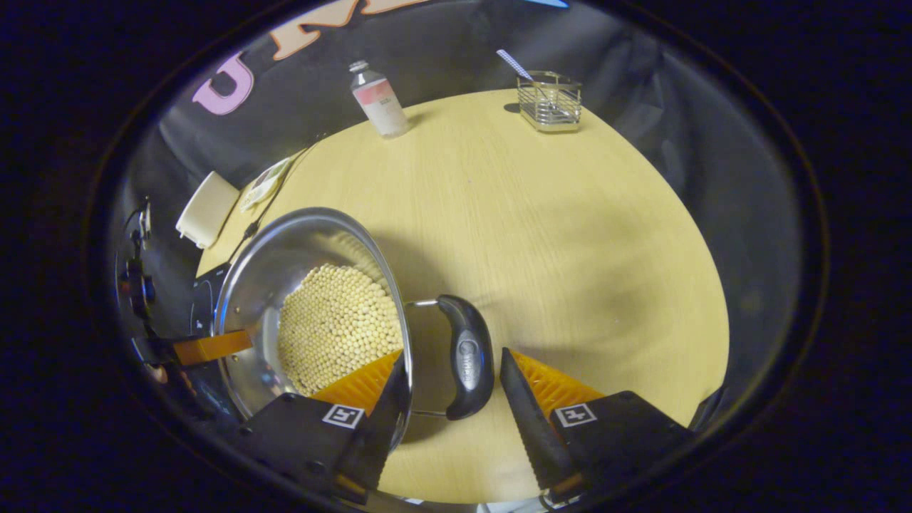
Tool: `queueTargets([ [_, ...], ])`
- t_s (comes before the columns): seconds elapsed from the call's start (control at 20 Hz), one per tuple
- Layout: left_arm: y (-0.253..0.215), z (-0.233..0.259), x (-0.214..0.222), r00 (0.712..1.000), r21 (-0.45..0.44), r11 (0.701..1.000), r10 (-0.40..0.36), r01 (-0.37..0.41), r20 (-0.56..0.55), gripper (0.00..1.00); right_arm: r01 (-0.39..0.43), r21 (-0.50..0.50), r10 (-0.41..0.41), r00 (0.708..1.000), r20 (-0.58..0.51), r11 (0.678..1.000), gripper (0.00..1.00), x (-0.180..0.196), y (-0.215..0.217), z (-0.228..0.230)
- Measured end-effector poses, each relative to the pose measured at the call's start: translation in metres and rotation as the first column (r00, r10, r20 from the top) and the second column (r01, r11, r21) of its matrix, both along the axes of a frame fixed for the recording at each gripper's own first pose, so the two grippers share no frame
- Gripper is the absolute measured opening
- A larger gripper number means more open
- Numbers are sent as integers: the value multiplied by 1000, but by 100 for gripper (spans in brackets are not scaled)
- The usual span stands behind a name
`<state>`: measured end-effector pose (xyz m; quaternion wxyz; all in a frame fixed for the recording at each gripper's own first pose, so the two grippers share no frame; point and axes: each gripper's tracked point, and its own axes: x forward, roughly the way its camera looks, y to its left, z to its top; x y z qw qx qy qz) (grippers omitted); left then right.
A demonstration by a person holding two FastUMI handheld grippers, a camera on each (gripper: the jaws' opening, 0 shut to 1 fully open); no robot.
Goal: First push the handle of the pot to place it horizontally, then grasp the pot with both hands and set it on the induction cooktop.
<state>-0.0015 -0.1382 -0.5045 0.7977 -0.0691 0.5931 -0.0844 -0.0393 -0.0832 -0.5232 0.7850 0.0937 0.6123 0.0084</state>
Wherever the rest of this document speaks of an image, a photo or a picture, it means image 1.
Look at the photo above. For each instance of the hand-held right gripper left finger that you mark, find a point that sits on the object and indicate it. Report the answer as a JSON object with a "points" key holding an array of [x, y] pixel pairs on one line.
{"points": [[374, 434]]}

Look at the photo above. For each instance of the white divided bean dish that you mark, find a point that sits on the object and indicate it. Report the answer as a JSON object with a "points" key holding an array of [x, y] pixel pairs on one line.
{"points": [[265, 184]]}

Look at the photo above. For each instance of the pile of soybeans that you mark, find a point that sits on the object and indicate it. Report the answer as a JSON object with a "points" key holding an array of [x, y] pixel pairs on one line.
{"points": [[338, 320]]}

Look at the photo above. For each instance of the white toaster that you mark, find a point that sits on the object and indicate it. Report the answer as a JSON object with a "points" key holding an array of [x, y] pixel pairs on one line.
{"points": [[206, 210]]}

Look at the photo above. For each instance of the small pink label bottle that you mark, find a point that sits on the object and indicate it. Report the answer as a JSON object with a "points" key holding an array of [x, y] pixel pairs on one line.
{"points": [[381, 103]]}

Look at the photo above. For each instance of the blue checkered stick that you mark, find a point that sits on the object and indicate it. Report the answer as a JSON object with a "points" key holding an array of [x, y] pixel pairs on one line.
{"points": [[514, 64]]}

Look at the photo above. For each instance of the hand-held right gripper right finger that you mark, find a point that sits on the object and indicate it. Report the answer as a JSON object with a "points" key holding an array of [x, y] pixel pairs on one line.
{"points": [[538, 434]]}

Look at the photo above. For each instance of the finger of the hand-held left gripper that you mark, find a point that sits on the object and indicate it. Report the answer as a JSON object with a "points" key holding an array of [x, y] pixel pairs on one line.
{"points": [[214, 347]]}

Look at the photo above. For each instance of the black induction cooktop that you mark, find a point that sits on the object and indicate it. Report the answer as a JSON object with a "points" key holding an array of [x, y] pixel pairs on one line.
{"points": [[206, 299]]}

